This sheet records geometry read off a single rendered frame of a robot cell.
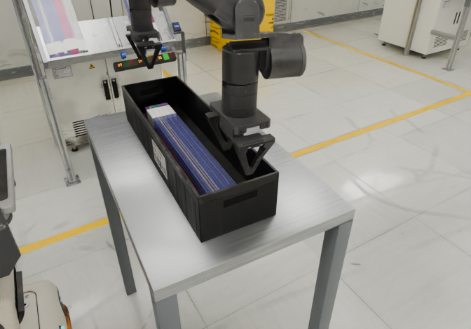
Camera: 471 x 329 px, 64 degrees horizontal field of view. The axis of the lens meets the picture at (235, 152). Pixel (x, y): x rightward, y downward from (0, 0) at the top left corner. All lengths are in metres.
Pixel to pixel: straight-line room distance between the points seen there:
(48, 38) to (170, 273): 1.62
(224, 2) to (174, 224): 0.45
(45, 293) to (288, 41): 1.16
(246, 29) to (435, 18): 3.92
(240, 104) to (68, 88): 1.95
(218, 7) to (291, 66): 0.14
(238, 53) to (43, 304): 1.11
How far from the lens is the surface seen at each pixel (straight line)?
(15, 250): 0.86
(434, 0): 4.43
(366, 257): 1.90
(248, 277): 1.73
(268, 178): 0.74
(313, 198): 0.87
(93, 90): 2.51
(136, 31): 1.10
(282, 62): 0.59
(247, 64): 0.57
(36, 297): 1.48
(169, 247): 0.76
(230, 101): 0.59
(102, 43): 2.15
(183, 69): 2.31
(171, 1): 1.13
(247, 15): 0.56
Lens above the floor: 1.35
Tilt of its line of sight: 33 degrees down
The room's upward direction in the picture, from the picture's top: straight up
